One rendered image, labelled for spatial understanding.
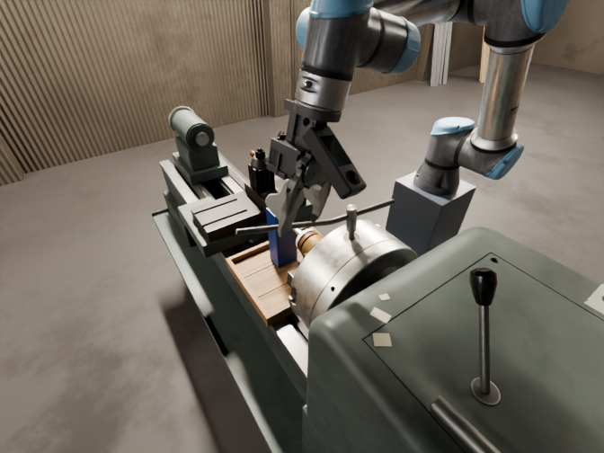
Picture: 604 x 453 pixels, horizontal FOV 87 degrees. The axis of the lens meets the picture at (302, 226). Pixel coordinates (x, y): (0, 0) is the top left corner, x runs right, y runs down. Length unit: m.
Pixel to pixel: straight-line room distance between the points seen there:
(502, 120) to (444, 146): 0.20
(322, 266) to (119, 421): 1.52
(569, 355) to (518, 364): 0.08
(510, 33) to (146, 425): 1.98
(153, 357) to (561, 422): 1.88
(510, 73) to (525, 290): 0.49
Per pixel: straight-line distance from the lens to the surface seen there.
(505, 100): 0.95
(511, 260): 0.74
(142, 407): 1.98
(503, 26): 0.85
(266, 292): 1.05
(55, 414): 2.17
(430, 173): 1.16
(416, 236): 1.24
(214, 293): 1.54
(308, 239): 0.87
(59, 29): 4.19
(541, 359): 0.61
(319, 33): 0.46
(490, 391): 0.54
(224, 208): 1.27
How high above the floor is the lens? 1.69
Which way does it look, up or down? 39 degrees down
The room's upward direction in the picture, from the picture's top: straight up
